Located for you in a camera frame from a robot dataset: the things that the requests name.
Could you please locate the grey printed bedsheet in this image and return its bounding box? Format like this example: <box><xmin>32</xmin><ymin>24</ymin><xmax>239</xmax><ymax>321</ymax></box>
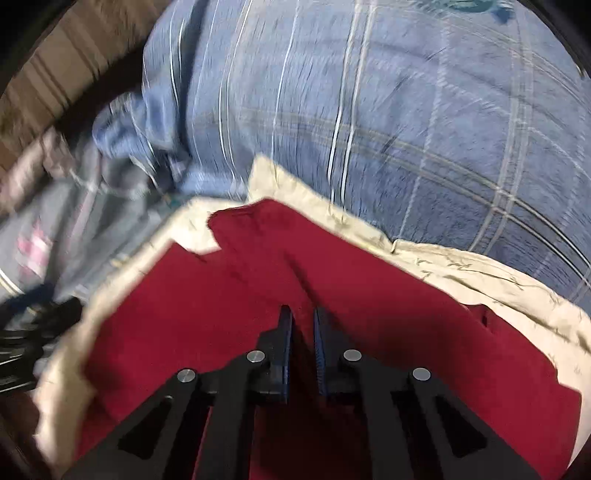
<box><xmin>0</xmin><ymin>134</ymin><xmax>185</xmax><ymax>370</ymax></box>

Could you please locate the dark red cloth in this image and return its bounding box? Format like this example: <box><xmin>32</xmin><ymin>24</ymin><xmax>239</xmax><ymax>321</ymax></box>
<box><xmin>76</xmin><ymin>198</ymin><xmax>583</xmax><ymax>480</ymax></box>

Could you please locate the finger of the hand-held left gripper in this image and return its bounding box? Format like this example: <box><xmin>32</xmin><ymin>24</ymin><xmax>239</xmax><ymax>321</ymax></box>
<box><xmin>25</xmin><ymin>296</ymin><xmax>85</xmax><ymax>335</ymax></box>

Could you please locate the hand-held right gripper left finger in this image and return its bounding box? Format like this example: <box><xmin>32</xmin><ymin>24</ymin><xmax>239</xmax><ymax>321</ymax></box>
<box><xmin>62</xmin><ymin>305</ymin><xmax>296</xmax><ymax>480</ymax></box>

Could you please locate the cream leaf-print cloth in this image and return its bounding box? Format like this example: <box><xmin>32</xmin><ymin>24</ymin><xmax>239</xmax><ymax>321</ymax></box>
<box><xmin>34</xmin><ymin>154</ymin><xmax>591</xmax><ymax>480</ymax></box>

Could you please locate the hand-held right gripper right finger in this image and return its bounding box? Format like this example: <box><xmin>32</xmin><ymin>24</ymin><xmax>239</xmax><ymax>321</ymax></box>
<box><xmin>313</xmin><ymin>307</ymin><xmax>541</xmax><ymax>480</ymax></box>

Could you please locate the striped floral headboard cushion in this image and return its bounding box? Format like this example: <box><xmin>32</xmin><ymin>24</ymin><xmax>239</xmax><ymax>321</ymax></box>
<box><xmin>0</xmin><ymin>0</ymin><xmax>158</xmax><ymax>171</ymax></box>

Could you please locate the blue plaid quilt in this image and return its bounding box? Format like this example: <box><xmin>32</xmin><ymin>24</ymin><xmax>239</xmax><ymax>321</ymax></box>
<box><xmin>92</xmin><ymin>0</ymin><xmax>591</xmax><ymax>319</ymax></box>

